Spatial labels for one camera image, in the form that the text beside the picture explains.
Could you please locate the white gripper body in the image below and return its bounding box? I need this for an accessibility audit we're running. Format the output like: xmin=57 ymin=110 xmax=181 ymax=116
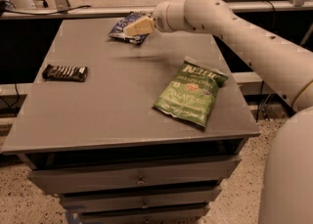
xmin=153 ymin=0 xmax=187 ymax=32

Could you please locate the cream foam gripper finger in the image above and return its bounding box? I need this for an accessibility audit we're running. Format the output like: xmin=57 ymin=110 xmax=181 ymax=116
xmin=123 ymin=17 xmax=155 ymax=36

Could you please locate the blue chip bag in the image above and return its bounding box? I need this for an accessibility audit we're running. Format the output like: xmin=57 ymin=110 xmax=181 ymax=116
xmin=109 ymin=12 xmax=155 ymax=44

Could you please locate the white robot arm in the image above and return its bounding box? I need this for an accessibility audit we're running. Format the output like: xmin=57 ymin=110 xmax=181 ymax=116
xmin=124 ymin=0 xmax=313 ymax=224

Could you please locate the green jalapeno chip bag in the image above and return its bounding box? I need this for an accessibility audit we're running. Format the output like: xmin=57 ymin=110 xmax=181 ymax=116
xmin=154 ymin=57 xmax=228 ymax=127

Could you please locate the dark chocolate bar wrapper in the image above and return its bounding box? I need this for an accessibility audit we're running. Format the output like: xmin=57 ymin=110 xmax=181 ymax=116
xmin=42 ymin=65 xmax=88 ymax=82

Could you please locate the grey drawer cabinet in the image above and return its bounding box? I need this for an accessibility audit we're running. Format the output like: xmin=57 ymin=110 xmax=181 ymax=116
xmin=0 ymin=14 xmax=261 ymax=224

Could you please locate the top grey drawer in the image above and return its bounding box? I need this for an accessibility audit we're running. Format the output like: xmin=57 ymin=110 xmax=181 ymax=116
xmin=29 ymin=156 xmax=241 ymax=194

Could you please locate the grey drawer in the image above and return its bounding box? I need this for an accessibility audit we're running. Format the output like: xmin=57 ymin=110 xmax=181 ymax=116
xmin=29 ymin=156 xmax=241 ymax=194
xmin=61 ymin=184 xmax=221 ymax=213
xmin=79 ymin=203 xmax=209 ymax=224

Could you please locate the middle grey drawer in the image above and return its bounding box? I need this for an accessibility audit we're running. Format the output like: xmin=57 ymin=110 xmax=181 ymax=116
xmin=61 ymin=184 xmax=221 ymax=213

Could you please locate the bottom grey drawer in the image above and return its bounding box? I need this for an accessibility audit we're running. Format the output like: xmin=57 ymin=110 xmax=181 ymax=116
xmin=79 ymin=203 xmax=209 ymax=224

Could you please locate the black cable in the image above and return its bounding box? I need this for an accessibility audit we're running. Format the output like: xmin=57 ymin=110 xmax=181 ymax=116
xmin=4 ymin=4 xmax=92 ymax=16

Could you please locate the metal rail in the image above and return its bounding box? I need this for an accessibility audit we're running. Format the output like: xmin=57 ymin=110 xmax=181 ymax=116
xmin=0 ymin=0 xmax=313 ymax=20

